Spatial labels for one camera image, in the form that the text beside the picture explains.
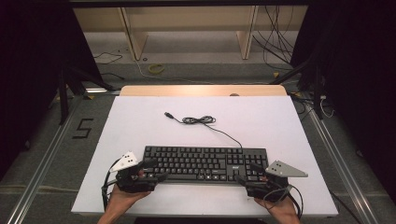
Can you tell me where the thin black floor cable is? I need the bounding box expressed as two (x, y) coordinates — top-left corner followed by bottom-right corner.
(100, 72), (126, 81)
(93, 50), (124, 65)

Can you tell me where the black curtain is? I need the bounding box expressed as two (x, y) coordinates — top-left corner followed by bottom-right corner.
(291, 0), (396, 195)
(0, 0), (105, 182)

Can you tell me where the person's right hand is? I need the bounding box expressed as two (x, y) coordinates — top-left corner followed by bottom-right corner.
(253, 197), (299, 219)

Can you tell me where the person's left hand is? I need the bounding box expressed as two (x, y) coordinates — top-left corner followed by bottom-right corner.
(106, 183), (152, 215)

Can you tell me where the black keyboard usb cable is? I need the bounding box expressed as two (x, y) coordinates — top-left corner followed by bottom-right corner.
(163, 111), (244, 149)

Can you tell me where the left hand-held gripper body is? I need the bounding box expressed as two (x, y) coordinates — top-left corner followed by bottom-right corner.
(109, 151), (157, 194)

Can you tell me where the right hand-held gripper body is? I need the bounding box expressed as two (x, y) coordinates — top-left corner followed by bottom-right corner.
(245, 160), (309, 203)

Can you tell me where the yellow tape roll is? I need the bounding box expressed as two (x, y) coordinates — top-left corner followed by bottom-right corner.
(148, 63), (165, 75)

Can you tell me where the black computer keyboard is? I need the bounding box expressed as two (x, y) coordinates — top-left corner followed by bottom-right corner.
(142, 145), (273, 185)

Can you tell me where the black metal stand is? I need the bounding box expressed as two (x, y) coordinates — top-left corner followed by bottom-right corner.
(270, 55), (325, 121)
(57, 65), (115, 126)

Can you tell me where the aluminium floor rail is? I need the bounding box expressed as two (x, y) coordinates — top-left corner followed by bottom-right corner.
(306, 102), (379, 224)
(6, 96), (82, 224)

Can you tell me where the light wooden furniture frame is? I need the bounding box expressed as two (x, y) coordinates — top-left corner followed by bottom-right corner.
(73, 6), (309, 62)

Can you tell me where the tangle of floor cables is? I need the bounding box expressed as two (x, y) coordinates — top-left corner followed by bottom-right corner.
(288, 91), (336, 119)

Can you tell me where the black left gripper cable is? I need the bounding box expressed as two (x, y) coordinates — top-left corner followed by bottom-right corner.
(101, 158), (121, 213)

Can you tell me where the short aluminium bar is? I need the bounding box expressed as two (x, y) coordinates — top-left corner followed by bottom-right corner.
(85, 88), (121, 95)

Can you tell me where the bundle of black hanging cables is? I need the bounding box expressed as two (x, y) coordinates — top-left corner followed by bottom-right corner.
(251, 5), (296, 71)

